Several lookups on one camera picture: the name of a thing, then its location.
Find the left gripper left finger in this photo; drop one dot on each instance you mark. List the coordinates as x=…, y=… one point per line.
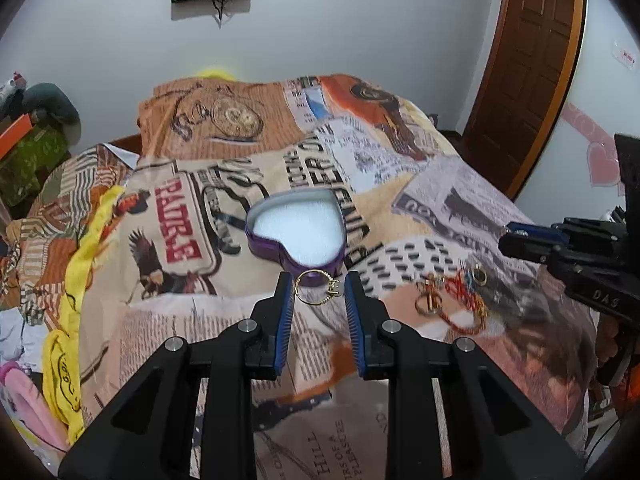
x=268, y=353

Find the pink cloth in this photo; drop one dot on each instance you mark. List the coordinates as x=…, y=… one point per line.
x=30, y=414

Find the yellow cloth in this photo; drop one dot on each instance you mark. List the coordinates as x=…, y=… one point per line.
x=60, y=362

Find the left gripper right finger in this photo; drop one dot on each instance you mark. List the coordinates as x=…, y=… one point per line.
x=372, y=356

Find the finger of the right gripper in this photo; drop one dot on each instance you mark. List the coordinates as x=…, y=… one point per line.
x=546, y=233
x=528, y=248

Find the pink heart wall sticker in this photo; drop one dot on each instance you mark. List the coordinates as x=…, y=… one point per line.
x=601, y=155

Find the orange box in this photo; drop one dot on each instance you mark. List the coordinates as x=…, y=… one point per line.
x=14, y=133

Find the yellow pillow behind bed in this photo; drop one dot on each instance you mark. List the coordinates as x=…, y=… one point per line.
x=213, y=72

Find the purple heart-shaped tin box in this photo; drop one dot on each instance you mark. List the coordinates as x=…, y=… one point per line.
x=302, y=230

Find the dark grey plush cushion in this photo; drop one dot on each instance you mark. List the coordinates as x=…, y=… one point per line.
x=48, y=103

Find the brown wooden door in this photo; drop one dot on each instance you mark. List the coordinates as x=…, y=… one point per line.
x=526, y=79

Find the newspaper print bedspread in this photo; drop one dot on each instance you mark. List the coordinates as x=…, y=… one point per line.
x=236, y=183

